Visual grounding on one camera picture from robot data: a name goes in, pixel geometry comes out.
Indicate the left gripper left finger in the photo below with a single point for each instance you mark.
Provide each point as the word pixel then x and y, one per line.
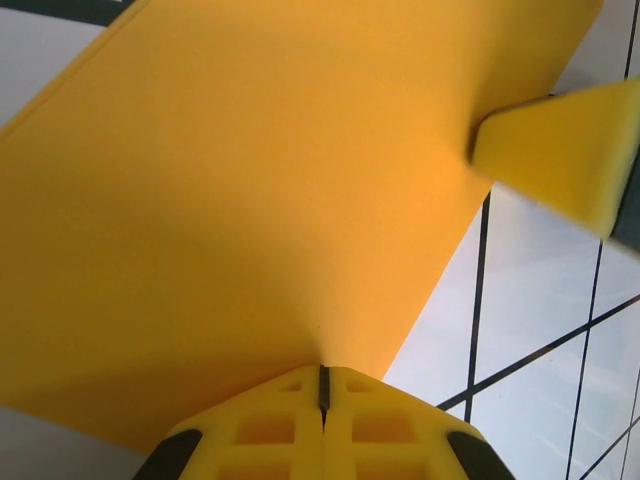
pixel 260 435

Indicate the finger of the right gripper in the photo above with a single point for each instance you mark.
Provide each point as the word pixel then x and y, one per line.
pixel 560 160

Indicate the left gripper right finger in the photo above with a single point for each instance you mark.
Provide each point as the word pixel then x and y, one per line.
pixel 390 435

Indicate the yellow-orange cloth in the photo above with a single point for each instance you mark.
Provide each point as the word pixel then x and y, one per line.
pixel 250 200

